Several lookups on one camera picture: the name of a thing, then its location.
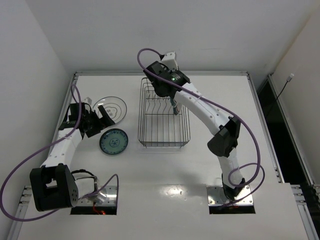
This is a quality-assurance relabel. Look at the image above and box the green red rimmed plate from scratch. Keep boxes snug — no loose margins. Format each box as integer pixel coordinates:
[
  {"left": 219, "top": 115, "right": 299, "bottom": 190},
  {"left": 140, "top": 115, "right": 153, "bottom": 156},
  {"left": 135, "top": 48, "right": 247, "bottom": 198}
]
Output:
[
  {"left": 173, "top": 102, "right": 182, "bottom": 116},
  {"left": 170, "top": 98, "right": 178, "bottom": 111}
]

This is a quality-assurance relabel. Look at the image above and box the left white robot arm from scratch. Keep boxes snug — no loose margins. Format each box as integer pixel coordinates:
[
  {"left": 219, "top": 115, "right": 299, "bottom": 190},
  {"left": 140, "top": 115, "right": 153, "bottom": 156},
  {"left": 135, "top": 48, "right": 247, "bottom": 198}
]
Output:
[{"left": 29, "top": 102, "right": 115, "bottom": 212}]

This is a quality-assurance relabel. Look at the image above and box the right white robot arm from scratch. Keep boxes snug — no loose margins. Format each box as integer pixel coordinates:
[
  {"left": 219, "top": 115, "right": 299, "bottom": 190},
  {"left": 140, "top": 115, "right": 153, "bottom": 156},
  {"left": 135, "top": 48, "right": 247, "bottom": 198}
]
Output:
[{"left": 143, "top": 61, "right": 245, "bottom": 201}]

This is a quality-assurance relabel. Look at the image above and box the white plate green line rim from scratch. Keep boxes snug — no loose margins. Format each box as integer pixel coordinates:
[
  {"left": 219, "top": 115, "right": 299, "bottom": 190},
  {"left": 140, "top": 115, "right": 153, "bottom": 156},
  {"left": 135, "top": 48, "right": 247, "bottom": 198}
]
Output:
[{"left": 93, "top": 96, "right": 127, "bottom": 125}]

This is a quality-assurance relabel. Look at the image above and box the blue floral green plate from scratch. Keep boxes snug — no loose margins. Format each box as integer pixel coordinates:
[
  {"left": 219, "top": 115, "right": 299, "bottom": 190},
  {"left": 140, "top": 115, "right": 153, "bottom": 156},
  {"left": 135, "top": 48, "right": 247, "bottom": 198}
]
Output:
[{"left": 99, "top": 128, "right": 129, "bottom": 156}]

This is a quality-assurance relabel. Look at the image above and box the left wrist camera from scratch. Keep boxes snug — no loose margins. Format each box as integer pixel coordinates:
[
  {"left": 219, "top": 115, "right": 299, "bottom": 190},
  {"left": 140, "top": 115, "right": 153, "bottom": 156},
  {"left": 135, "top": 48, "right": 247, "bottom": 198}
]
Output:
[{"left": 83, "top": 97, "right": 92, "bottom": 105}]

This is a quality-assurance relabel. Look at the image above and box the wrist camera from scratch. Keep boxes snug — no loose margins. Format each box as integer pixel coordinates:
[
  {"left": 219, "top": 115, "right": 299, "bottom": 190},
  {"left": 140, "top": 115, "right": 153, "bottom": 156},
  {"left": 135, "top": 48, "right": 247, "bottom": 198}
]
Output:
[
  {"left": 160, "top": 51, "right": 179, "bottom": 72},
  {"left": 83, "top": 97, "right": 92, "bottom": 105}
]

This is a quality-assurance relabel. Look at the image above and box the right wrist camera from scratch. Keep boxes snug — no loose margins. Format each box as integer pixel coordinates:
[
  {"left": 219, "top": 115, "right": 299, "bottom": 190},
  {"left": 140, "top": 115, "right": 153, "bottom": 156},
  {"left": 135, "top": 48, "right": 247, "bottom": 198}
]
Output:
[{"left": 160, "top": 51, "right": 179, "bottom": 72}]

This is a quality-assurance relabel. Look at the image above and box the grey wire dish rack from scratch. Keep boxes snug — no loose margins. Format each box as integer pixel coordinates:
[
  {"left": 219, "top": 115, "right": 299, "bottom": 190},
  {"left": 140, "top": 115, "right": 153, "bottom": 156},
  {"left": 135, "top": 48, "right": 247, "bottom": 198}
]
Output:
[{"left": 137, "top": 77, "right": 191, "bottom": 148}]

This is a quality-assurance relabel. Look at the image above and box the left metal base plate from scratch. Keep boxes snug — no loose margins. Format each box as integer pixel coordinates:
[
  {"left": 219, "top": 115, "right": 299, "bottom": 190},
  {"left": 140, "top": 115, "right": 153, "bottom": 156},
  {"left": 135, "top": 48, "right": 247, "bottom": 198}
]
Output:
[{"left": 76, "top": 186, "right": 117, "bottom": 207}]

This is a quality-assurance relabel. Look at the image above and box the metal base plate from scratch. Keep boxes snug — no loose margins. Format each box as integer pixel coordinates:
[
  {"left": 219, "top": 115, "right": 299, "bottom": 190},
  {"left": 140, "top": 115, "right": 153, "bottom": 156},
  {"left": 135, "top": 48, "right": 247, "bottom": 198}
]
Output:
[
  {"left": 206, "top": 185, "right": 254, "bottom": 207},
  {"left": 76, "top": 186, "right": 117, "bottom": 207}
]

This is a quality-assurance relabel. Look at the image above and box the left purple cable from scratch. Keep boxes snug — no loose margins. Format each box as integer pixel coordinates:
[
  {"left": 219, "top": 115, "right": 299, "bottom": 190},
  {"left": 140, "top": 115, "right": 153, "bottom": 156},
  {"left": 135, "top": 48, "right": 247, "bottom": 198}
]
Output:
[{"left": 0, "top": 83, "right": 119, "bottom": 222}]

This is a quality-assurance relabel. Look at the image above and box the purple cable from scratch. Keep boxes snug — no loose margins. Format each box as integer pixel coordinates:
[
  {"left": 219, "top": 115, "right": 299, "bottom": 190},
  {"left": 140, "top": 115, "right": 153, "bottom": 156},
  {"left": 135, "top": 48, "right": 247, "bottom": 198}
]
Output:
[
  {"left": 0, "top": 83, "right": 119, "bottom": 222},
  {"left": 136, "top": 47, "right": 266, "bottom": 209}
]

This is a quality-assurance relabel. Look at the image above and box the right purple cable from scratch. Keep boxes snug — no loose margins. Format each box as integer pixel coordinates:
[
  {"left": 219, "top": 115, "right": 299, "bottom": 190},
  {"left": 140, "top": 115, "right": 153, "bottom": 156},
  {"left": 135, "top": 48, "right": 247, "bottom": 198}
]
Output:
[{"left": 136, "top": 47, "right": 266, "bottom": 209}]

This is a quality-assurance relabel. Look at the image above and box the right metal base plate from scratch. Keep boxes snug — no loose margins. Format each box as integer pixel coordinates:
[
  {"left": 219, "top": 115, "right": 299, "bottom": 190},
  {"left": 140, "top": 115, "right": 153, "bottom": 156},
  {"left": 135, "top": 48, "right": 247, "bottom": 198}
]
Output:
[{"left": 206, "top": 185, "right": 254, "bottom": 207}]

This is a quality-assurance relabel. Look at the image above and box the black wall cable white plug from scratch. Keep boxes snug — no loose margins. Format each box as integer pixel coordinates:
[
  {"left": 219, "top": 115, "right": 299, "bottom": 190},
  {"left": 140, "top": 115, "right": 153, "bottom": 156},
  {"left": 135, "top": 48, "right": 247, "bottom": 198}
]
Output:
[{"left": 275, "top": 73, "right": 295, "bottom": 101}]

